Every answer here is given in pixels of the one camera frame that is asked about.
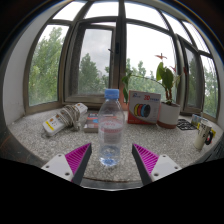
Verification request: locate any red and white filament box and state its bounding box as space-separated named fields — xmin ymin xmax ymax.
xmin=127 ymin=89 xmax=162 ymax=126

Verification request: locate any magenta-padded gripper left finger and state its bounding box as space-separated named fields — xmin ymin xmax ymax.
xmin=41 ymin=142 xmax=93 ymax=185

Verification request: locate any white mug with dark print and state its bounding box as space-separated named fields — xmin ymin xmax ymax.
xmin=193 ymin=119 xmax=215 ymax=150

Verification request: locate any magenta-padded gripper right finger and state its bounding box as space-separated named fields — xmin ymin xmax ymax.
xmin=131 ymin=143 xmax=183 ymax=186

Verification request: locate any potted plant in white pot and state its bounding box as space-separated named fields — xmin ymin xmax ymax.
xmin=121 ymin=52 xmax=183 ymax=130

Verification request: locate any white power strip with cord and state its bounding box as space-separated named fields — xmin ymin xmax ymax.
xmin=42 ymin=102 xmax=89 ymax=137

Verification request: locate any clear blue-capped water bottle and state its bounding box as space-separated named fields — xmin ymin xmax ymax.
xmin=97 ymin=88 xmax=126 ymax=168

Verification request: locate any light blue box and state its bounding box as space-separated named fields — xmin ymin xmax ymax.
xmin=190 ymin=113 xmax=203 ymax=128

